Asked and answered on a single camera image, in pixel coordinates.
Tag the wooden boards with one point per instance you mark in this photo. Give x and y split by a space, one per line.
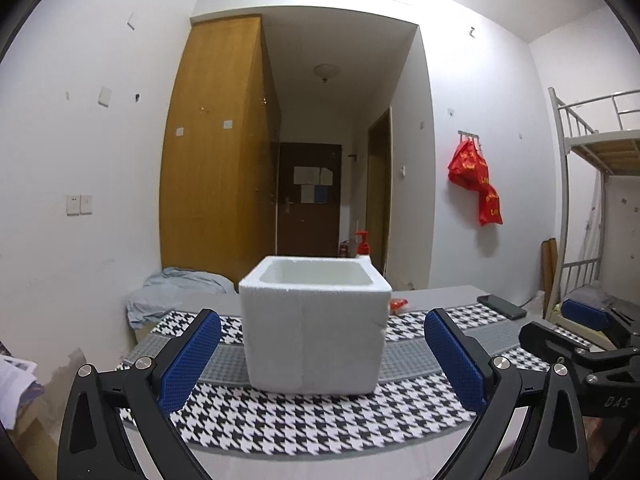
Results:
549 265

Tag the white printed papers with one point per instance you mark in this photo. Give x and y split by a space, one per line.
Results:
15 380

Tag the white foam box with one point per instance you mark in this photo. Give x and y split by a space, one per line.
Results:
310 340

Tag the white lotion pump bottle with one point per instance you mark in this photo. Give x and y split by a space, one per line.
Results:
363 247

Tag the metal bunk bed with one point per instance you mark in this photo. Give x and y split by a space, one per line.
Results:
620 152

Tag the metal wall hook rack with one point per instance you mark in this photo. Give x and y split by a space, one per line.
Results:
469 135

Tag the white wall switch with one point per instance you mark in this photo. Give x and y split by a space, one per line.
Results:
105 96

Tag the wooden wardrobe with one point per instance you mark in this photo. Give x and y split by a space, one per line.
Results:
215 200

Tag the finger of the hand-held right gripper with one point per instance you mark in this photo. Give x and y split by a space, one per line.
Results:
585 315
610 390

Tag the blue paper notice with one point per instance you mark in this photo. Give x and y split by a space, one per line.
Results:
321 194

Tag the houndstooth table cloth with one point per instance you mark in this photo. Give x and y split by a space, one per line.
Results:
300 420

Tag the red printed bag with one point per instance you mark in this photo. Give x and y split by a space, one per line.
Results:
490 207
467 165

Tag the grey folded cloth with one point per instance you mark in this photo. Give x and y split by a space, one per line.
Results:
592 295

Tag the brown wooden side door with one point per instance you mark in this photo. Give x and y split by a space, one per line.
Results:
377 200

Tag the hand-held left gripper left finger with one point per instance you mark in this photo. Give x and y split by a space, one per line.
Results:
192 357

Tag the pale blue crumpled cloth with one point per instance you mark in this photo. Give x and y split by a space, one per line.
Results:
170 290

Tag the red fire extinguisher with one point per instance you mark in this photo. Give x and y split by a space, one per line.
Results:
344 250

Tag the white paper notice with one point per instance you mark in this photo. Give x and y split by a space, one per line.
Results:
313 175
308 194
300 176
326 176

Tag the round ceiling lamp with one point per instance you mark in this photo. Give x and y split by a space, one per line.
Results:
326 71

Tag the red snack packet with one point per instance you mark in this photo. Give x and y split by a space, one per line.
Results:
397 305

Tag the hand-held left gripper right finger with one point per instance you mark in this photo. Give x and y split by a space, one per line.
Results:
457 360

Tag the dark brown door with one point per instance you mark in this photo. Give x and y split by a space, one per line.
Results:
310 230

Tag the black smartphone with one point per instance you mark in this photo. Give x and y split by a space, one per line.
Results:
502 306

